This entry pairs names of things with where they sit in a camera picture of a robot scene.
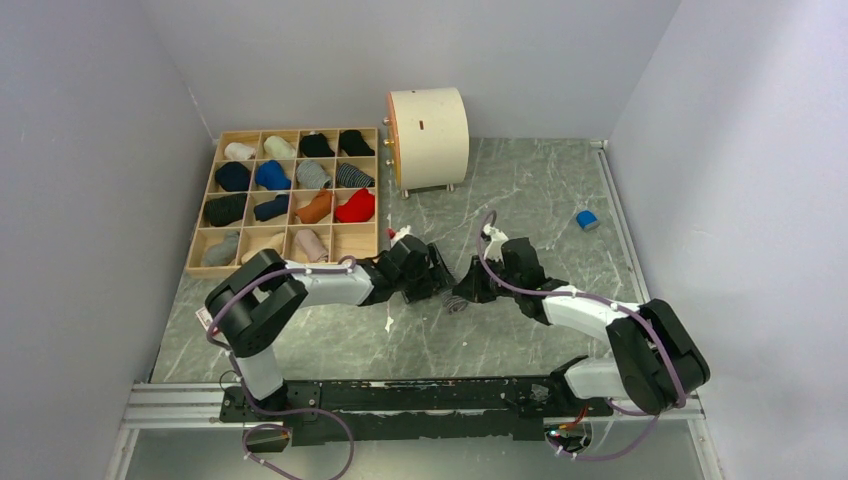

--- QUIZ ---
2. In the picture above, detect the pink beige underwear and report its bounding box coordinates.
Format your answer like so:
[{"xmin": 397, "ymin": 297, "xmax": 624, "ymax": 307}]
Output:
[{"xmin": 295, "ymin": 229, "xmax": 329, "ymax": 263}]

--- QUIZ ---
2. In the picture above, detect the wooden compartment tray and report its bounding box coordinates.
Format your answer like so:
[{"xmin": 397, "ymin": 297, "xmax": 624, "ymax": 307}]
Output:
[{"xmin": 185, "ymin": 128, "xmax": 380, "ymax": 279}]

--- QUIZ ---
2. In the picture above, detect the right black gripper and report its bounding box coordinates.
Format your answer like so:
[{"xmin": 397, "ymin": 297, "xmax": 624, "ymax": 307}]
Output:
[{"xmin": 454, "ymin": 254, "xmax": 522, "ymax": 304}]

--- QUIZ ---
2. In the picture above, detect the aluminium frame rail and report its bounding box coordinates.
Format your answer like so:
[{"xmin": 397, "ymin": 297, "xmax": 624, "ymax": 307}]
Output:
[{"xmin": 106, "ymin": 383, "xmax": 725, "ymax": 479}]

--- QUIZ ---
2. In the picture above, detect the cream cylindrical drum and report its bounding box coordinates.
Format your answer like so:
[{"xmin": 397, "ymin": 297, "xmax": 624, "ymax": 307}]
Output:
[{"xmin": 384, "ymin": 87, "xmax": 470, "ymax": 199}]

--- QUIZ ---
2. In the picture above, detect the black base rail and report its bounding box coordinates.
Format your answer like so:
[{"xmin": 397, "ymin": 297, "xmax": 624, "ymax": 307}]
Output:
[{"xmin": 219, "ymin": 375, "xmax": 612, "ymax": 446}]

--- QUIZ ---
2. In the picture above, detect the light grey rolled sock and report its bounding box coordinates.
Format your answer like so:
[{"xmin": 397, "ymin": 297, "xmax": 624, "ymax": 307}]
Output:
[{"xmin": 201, "ymin": 231, "xmax": 240, "ymax": 267}]

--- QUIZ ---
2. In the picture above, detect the red white small card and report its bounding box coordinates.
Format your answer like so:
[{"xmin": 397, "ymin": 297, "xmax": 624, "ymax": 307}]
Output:
[{"xmin": 195, "ymin": 308, "xmax": 213, "ymax": 331}]

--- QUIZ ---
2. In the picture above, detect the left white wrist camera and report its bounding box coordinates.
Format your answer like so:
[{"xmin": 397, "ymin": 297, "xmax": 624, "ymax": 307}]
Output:
[{"xmin": 387, "ymin": 225, "xmax": 412, "ymax": 247}]

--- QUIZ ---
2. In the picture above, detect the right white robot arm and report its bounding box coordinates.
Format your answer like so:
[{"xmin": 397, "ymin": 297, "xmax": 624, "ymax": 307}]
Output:
[{"xmin": 452, "ymin": 238, "xmax": 711, "ymax": 415}]

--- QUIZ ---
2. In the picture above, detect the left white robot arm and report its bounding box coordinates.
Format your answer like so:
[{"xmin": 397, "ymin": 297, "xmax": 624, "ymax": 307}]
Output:
[{"xmin": 204, "ymin": 235, "xmax": 456, "ymax": 420}]

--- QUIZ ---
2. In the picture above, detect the striped dark rolled sock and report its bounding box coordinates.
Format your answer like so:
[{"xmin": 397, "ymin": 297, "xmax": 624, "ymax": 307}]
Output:
[{"xmin": 336, "ymin": 162, "xmax": 376, "ymax": 188}]

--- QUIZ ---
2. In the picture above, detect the blue small object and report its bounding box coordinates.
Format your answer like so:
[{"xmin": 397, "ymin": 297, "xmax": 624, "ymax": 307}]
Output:
[{"xmin": 575, "ymin": 210, "xmax": 600, "ymax": 231}]

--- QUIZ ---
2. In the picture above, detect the white rolled sock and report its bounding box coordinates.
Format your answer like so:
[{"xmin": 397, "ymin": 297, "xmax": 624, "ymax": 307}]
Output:
[{"xmin": 223, "ymin": 142, "xmax": 256, "ymax": 161}]

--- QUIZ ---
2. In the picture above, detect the grey striped underwear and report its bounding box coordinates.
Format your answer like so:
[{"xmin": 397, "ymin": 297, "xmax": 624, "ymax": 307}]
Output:
[{"xmin": 440, "ymin": 267, "xmax": 468, "ymax": 315}]

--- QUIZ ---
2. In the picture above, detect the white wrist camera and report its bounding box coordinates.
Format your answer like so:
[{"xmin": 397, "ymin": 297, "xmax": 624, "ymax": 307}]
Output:
[
  {"xmin": 387, "ymin": 225, "xmax": 412, "ymax": 247},
  {"xmin": 482, "ymin": 224, "xmax": 509, "ymax": 261}
]

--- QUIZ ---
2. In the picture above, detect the black rolled sock right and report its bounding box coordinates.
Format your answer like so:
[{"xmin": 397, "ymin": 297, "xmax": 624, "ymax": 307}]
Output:
[{"xmin": 338, "ymin": 129, "xmax": 375, "ymax": 157}]

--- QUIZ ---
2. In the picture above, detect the cream rolled sock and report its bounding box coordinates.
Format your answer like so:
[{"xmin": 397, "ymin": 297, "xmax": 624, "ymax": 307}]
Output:
[{"xmin": 263, "ymin": 135, "xmax": 297, "ymax": 160}]

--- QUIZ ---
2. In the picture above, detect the blue rolled sock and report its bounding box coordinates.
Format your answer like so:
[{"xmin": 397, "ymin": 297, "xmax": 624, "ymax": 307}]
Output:
[{"xmin": 255, "ymin": 160, "xmax": 292, "ymax": 191}]

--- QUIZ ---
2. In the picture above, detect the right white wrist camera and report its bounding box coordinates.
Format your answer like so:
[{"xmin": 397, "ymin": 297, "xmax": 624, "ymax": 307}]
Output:
[{"xmin": 482, "ymin": 224, "xmax": 509, "ymax": 261}]

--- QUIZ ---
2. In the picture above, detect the red rolled sock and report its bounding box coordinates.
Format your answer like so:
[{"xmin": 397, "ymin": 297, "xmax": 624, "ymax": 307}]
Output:
[{"xmin": 334, "ymin": 188, "xmax": 377, "ymax": 223}]

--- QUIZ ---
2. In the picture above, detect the black ribbed rolled sock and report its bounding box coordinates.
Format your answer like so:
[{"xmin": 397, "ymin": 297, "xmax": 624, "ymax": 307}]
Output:
[{"xmin": 202, "ymin": 192, "xmax": 248, "ymax": 227}]

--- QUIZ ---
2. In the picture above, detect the orange rolled sock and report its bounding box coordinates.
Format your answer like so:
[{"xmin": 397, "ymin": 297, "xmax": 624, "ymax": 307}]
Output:
[{"xmin": 295, "ymin": 189, "xmax": 333, "ymax": 224}]

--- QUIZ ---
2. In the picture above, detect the dark navy rolled sock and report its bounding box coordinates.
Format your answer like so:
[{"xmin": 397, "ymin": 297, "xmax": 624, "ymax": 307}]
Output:
[{"xmin": 253, "ymin": 194, "xmax": 289, "ymax": 222}]

